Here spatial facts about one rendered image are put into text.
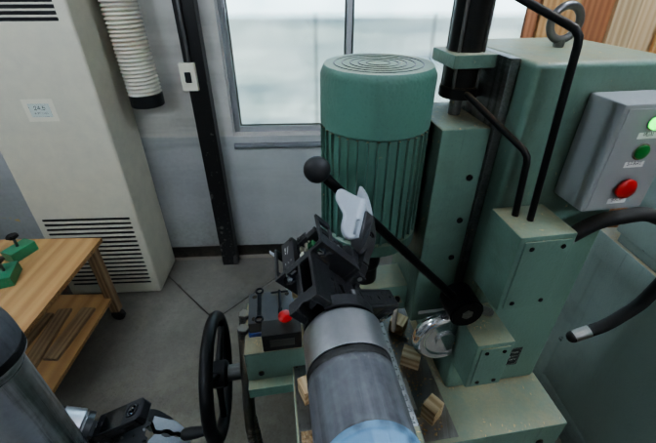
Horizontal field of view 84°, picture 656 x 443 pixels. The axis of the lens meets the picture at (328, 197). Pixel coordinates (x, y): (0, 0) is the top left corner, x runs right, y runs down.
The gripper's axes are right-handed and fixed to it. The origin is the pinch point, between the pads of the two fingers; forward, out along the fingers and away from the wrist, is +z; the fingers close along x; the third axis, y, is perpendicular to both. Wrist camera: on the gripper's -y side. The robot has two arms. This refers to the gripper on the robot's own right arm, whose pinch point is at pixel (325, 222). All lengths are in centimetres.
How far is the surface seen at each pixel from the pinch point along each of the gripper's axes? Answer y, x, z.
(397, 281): -28.7, 4.2, 10.1
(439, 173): -10.2, -16.6, 5.2
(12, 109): 68, 99, 131
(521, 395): -67, 3, -3
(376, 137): 2.9, -13.5, 3.7
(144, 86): 35, 55, 138
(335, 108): 8.8, -11.8, 7.4
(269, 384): -23.8, 38.5, 3.9
